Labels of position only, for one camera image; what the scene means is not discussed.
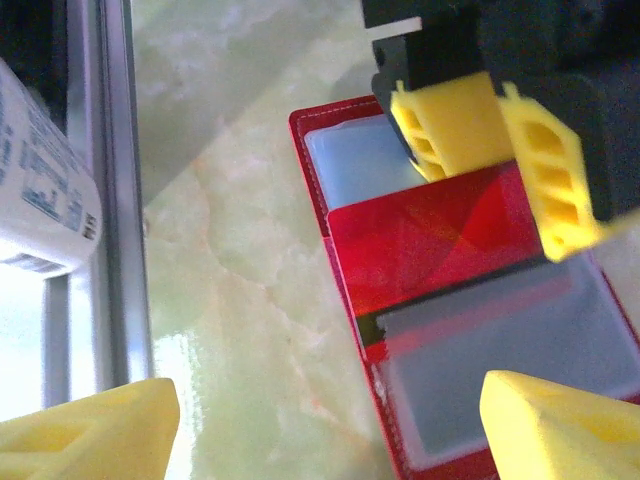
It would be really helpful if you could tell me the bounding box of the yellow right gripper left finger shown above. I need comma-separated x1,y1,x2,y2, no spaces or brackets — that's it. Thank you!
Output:
0,378,181,480

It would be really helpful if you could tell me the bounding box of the red leather card holder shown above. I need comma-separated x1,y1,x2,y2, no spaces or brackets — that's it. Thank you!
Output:
288,94,640,480

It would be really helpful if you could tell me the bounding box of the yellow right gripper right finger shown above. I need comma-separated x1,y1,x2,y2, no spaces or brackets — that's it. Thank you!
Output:
479,369,640,480

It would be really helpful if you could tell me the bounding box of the aluminium long frame rail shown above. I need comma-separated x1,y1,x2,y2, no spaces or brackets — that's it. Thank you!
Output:
42,0,154,407

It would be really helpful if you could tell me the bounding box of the cream masking tape roll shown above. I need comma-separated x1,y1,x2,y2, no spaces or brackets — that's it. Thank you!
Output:
0,58,104,274

